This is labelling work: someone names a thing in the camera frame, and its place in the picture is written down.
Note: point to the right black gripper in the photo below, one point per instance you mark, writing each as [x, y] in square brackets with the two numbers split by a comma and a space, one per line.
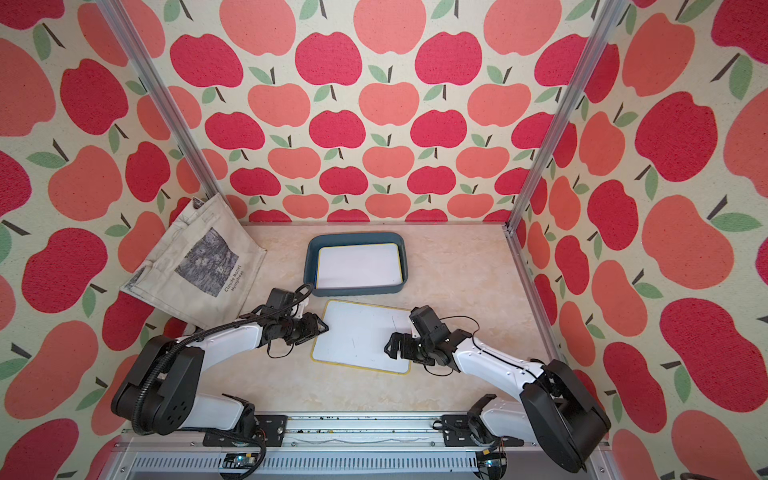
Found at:
[404, 351]

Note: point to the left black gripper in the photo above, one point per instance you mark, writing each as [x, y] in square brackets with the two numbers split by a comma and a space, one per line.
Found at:
[314, 328]

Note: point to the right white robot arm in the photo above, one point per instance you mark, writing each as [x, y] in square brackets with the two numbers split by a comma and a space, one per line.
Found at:
[553, 408]

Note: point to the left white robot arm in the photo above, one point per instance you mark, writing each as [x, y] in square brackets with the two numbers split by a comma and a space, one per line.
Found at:
[159, 394]

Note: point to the dark teal storage box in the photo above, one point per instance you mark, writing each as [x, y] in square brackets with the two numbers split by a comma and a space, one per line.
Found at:
[354, 238]

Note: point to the beige printed tote bag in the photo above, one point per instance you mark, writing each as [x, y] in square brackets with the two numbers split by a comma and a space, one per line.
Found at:
[202, 269]

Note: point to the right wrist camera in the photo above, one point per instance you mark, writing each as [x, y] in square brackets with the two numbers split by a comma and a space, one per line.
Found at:
[428, 324]

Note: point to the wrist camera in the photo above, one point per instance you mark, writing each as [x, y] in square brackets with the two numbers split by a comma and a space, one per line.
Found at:
[428, 324]
[282, 303]

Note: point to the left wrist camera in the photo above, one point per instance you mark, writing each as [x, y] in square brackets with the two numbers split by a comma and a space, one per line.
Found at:
[282, 303]

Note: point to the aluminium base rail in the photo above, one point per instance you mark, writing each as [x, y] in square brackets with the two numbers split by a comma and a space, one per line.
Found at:
[416, 445]

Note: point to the right aluminium frame post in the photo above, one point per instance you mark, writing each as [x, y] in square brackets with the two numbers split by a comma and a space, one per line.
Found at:
[606, 22]

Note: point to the aluminium frame post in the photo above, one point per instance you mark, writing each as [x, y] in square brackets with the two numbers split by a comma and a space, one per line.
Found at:
[606, 22]
[130, 40]

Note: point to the left aluminium frame post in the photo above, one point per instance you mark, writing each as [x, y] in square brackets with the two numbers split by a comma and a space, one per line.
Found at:
[130, 40]

